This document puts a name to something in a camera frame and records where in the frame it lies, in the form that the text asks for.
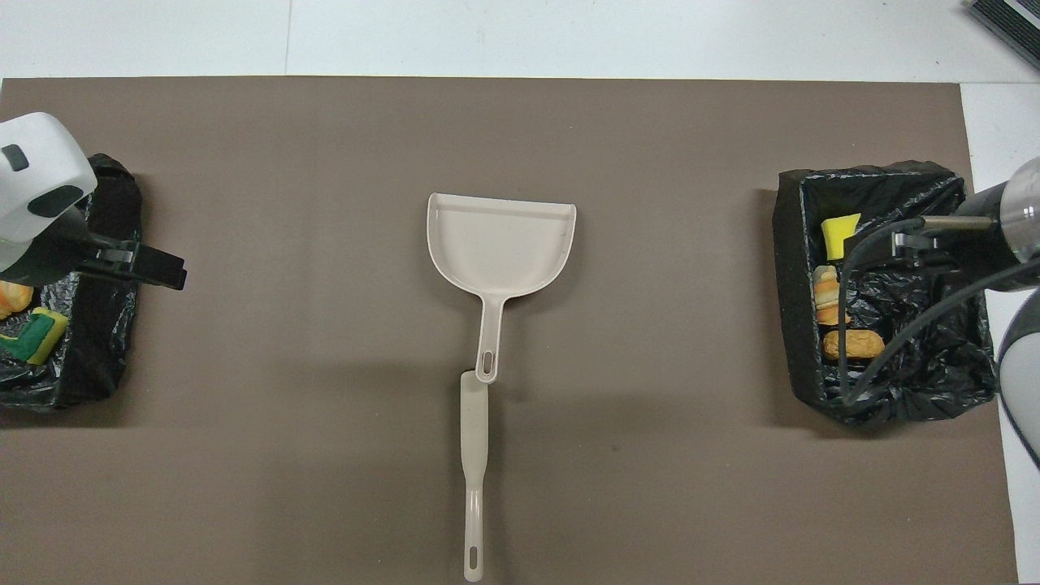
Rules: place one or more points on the beige hand brush black bristles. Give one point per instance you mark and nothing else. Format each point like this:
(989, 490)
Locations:
(474, 422)

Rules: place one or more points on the small yellow sponge piece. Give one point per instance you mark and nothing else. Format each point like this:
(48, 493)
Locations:
(837, 236)

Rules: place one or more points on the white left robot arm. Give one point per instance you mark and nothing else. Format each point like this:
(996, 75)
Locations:
(36, 179)

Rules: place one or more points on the beige plastic dustpan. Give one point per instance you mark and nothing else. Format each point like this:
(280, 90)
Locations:
(500, 244)

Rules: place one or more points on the black ribbed panel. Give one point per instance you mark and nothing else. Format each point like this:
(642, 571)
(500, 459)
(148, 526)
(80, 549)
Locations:
(1007, 20)

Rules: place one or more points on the black bag-lined bin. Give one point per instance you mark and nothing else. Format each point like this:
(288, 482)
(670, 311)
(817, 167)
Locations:
(934, 382)
(114, 341)

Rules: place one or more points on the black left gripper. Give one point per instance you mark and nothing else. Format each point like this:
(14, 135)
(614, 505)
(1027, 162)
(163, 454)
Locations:
(106, 258)

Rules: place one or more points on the pale layered bread chunk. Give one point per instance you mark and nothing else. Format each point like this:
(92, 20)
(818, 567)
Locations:
(825, 294)

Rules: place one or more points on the brown bread roll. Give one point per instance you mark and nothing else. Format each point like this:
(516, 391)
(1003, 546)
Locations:
(853, 345)

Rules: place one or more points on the striped croissant piece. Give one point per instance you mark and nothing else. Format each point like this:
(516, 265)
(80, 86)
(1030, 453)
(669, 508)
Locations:
(15, 299)

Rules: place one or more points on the notched yellow sponge piece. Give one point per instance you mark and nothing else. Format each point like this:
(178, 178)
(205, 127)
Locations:
(45, 337)

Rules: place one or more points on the brown paper table mat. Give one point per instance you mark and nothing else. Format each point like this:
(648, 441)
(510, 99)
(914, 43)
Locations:
(244, 447)

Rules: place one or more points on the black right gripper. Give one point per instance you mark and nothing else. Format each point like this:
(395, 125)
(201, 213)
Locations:
(963, 256)

